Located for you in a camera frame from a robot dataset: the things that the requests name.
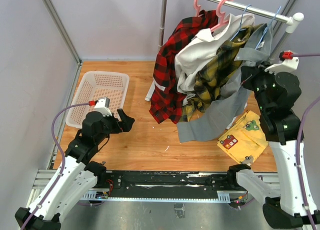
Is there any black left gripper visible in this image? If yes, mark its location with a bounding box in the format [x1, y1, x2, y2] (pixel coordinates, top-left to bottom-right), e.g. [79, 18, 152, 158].
[95, 108, 134, 144]

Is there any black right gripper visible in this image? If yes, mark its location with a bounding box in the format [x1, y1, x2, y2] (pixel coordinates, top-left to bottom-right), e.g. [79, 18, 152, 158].
[239, 60, 281, 114]

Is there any grey button-up shirt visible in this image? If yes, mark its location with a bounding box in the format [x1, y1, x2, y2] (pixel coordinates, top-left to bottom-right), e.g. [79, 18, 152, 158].
[177, 24, 273, 142]

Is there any blue wire hanger of grey shirt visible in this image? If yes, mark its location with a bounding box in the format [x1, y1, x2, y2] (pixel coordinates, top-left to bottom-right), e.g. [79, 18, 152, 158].
[255, 6, 282, 50]

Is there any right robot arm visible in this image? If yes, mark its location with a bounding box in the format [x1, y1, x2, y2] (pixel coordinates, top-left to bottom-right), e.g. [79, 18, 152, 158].
[226, 65, 320, 229]

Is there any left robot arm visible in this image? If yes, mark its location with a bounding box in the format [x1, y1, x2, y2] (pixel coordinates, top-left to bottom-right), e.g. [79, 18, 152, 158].
[15, 109, 135, 229]

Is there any red black plaid shirt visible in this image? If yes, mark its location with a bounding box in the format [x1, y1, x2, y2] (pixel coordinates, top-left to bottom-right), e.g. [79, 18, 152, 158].
[149, 10, 219, 124]

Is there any yellow plaid flannel shirt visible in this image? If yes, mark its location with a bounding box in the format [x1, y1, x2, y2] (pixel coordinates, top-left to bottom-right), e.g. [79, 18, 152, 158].
[179, 24, 261, 122]

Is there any pink plastic hanger right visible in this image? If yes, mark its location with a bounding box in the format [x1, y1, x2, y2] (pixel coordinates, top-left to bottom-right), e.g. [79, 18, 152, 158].
[210, 0, 233, 33]

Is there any pink plastic hanger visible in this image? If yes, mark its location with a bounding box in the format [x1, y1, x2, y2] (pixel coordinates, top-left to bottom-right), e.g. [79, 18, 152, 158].
[210, 0, 233, 33]
[193, 0, 209, 17]

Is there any white shirt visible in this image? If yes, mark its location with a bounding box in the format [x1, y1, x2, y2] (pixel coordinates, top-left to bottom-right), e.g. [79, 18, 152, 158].
[174, 14, 255, 93]

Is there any pink plastic hanger left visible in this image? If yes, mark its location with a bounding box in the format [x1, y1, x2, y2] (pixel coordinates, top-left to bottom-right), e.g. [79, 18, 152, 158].
[193, 0, 209, 17]

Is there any white plastic laundry basket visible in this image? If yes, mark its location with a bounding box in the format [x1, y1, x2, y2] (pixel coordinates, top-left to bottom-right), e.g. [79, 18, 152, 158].
[65, 71, 130, 129]

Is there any metal clothes rack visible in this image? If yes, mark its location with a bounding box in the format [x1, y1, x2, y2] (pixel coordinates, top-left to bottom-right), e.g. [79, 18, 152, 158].
[144, 0, 305, 129]

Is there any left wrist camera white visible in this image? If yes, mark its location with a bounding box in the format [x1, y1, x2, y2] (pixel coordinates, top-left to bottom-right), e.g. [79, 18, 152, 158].
[94, 97, 112, 117]

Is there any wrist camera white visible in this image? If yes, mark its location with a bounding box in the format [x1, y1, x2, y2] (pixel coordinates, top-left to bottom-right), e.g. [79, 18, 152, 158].
[264, 51, 300, 74]
[94, 97, 112, 117]

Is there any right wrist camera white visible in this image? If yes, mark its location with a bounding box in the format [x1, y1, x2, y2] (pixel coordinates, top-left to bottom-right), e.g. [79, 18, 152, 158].
[264, 51, 300, 74]

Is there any blue wire hanger with plaid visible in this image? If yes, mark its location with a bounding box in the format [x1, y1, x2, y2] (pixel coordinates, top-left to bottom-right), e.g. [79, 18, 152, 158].
[230, 4, 252, 41]

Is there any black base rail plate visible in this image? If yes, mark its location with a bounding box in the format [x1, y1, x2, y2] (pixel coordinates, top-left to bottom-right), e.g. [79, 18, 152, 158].
[82, 169, 251, 200]

